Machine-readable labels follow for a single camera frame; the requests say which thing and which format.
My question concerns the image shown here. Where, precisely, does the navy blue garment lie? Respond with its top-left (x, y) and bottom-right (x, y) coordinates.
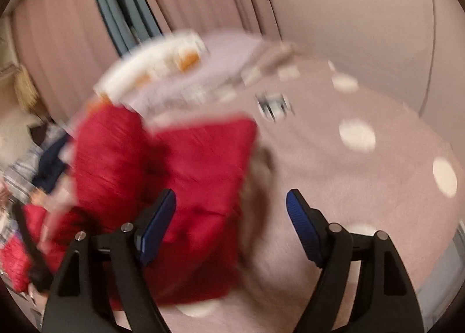
top-left (32, 133), bottom-right (74, 192)

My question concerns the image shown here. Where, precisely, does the pink dotted bed sheet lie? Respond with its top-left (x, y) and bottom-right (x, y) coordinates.
top-left (109, 29), bottom-right (465, 333)

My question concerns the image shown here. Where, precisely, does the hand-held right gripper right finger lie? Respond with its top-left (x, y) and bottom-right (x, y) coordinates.
top-left (286, 188), bottom-right (424, 333)

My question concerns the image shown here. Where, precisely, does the grey duvet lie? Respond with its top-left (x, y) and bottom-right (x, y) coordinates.
top-left (129, 29), bottom-right (293, 117)

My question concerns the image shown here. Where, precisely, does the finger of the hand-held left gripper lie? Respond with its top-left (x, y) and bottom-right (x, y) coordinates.
top-left (14, 205), bottom-right (54, 291)

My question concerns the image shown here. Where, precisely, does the wall cable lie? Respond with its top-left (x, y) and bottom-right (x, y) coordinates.
top-left (418, 0), bottom-right (437, 116)

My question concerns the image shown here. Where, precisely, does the hanging straw bundle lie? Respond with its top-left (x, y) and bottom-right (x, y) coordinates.
top-left (14, 64), bottom-right (40, 110)

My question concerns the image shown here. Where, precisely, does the red down jacket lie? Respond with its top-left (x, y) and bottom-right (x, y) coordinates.
top-left (0, 103), bottom-right (259, 310)

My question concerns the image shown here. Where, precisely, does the blue curtain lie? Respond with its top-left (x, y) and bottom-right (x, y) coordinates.
top-left (83, 0), bottom-right (164, 58)

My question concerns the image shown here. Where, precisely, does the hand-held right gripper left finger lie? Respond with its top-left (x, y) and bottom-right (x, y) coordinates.
top-left (42, 188), bottom-right (177, 333)

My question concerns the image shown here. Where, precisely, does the white goose plush toy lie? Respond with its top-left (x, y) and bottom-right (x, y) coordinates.
top-left (94, 29), bottom-right (212, 101)

